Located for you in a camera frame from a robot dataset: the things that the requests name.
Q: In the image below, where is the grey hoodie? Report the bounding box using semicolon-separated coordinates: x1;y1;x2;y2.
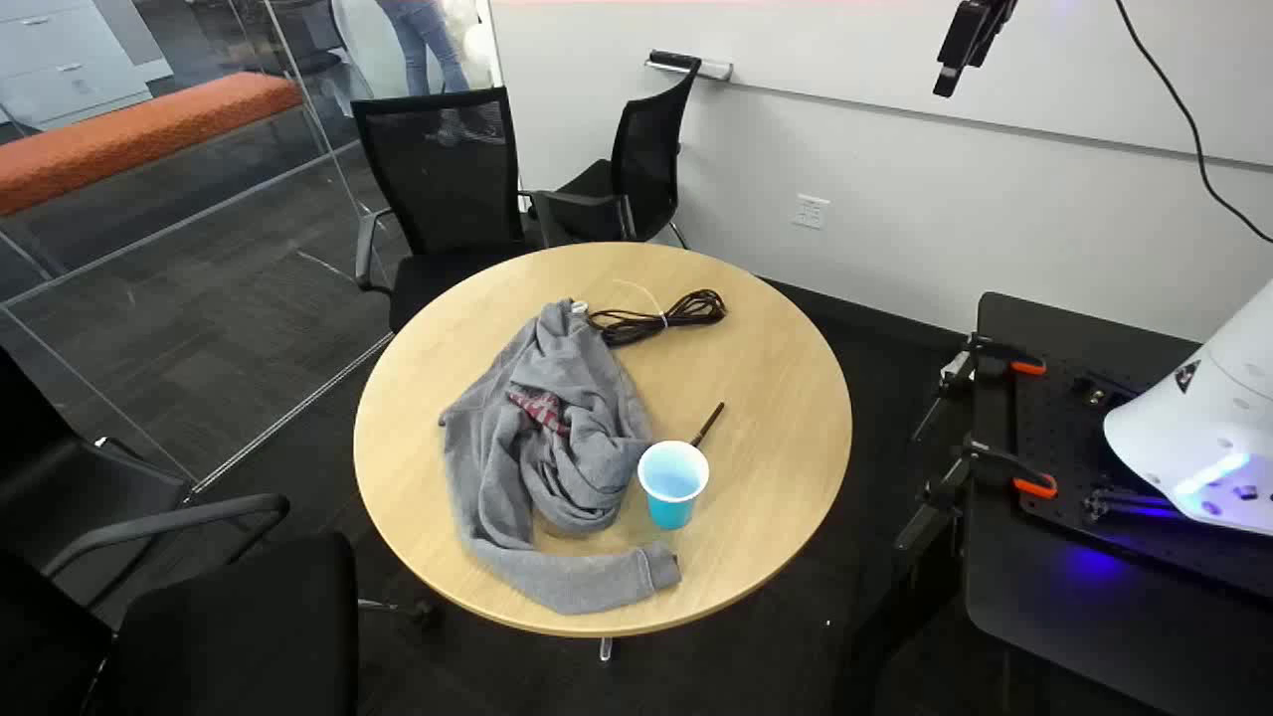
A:
434;298;690;620

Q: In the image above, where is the orange black bar clamp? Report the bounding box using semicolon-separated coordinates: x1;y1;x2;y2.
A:
912;329;1055;444
890;439;1068;555

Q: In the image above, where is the black coiled cable bundle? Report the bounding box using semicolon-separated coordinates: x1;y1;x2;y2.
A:
587;285;733;354

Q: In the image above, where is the black solid back chair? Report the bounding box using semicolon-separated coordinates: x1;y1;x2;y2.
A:
0;340;119;716

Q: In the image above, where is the orange bench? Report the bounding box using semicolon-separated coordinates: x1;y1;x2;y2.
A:
0;67;310;222

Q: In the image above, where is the person in jeans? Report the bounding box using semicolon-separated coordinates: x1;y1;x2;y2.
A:
373;0;478;98

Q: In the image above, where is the thin black hanging cable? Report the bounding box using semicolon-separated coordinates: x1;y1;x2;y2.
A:
1111;0;1273;252

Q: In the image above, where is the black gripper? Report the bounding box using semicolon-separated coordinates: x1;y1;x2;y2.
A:
929;0;1028;104

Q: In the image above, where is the black mesh office chair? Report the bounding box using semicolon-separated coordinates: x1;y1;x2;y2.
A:
348;82;532;332
36;490;367;716

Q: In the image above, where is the white wall outlet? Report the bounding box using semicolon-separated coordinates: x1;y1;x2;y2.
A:
792;191;837;233

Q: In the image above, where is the black pen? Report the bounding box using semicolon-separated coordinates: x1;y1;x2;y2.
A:
690;396;733;454

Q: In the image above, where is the white wall rail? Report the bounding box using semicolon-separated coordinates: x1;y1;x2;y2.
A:
697;57;1273;179

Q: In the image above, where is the blue plastic cup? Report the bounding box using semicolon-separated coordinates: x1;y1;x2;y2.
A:
633;439;715;531

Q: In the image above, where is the black chair with armrests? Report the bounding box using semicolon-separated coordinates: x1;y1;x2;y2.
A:
526;49;705;253

